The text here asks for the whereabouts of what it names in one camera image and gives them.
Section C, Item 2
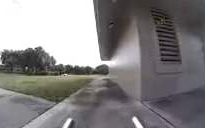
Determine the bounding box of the grey concrete path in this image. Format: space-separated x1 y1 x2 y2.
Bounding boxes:
21 76 173 128

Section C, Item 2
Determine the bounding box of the grey building with louvred vent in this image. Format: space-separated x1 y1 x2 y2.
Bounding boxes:
92 0 205 101

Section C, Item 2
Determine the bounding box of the green lawn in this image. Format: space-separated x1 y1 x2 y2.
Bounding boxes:
0 71 106 103

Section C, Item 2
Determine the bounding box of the robot's own part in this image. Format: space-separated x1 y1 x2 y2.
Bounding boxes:
61 117 74 128
131 115 145 128

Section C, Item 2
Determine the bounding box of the row of trees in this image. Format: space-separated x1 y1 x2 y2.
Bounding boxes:
0 45 110 76

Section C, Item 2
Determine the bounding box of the dark concrete slab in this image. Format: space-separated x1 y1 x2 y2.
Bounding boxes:
142 84 205 128

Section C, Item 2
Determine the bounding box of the dark asphalt driveway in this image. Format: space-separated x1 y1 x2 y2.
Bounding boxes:
0 83 57 128

